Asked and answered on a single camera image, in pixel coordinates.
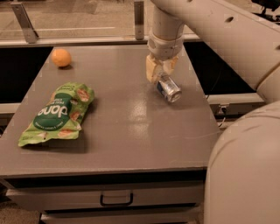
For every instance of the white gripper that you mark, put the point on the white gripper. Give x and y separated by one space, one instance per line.
164 49

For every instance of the silver redbull can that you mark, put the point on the silver redbull can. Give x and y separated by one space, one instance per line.
168 89

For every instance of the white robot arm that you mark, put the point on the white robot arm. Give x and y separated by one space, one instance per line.
243 172

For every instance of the grey drawer cabinet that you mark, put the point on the grey drawer cabinet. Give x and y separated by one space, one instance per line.
131 141

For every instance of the orange fruit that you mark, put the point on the orange fruit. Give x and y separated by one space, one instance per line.
61 57

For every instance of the green snack bag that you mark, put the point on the green snack bag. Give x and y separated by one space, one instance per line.
61 117

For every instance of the black office chair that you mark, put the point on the black office chair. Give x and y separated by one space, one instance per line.
268 4

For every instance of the middle metal bracket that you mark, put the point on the middle metal bracket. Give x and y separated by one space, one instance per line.
139 19

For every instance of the metal bracket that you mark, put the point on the metal bracket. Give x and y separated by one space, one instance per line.
30 34
139 19

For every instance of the black drawer handle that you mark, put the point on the black drawer handle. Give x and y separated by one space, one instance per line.
116 200

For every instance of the left metal bracket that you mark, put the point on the left metal bracket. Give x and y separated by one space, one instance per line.
30 34

